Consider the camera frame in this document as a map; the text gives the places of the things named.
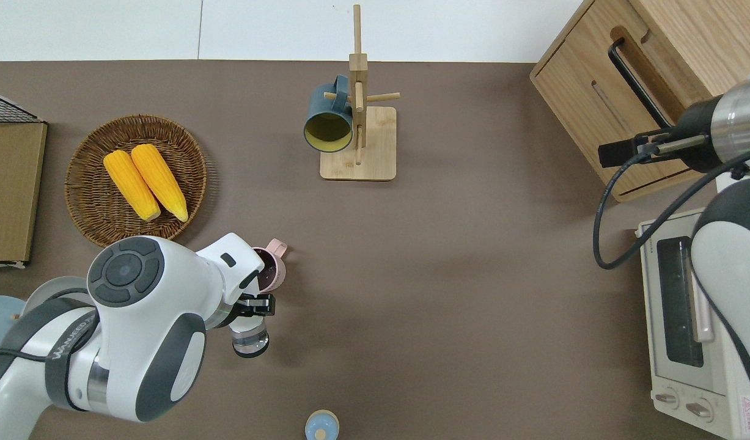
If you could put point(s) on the brown wicker basket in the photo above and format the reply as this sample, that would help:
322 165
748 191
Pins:
106 232

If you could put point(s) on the teal mug with yellow inside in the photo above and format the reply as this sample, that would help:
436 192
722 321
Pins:
329 104

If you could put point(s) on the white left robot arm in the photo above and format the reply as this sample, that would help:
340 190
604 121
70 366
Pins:
136 318

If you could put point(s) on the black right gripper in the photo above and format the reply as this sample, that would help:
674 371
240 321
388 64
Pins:
659 146

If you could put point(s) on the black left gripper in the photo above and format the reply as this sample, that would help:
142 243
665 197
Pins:
240 307

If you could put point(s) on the wooden drawer cabinet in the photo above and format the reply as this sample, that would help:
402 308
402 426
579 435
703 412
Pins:
595 122

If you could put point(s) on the pink mug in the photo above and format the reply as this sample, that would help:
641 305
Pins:
277 269

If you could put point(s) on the white bottle with glass base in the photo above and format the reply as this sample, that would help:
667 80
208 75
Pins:
250 345

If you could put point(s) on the toaster oven knob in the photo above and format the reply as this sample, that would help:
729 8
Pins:
666 398
698 409

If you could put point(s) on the yellow corn cob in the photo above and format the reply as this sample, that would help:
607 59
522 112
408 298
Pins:
130 183
161 180

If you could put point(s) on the wooden mug tree stand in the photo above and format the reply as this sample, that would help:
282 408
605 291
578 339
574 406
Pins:
374 153

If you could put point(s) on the brown table mat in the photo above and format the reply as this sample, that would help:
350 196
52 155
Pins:
442 305

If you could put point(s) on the grey plate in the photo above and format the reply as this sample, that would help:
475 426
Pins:
57 287

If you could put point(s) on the beige toaster oven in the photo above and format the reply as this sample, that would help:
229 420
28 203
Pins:
668 366

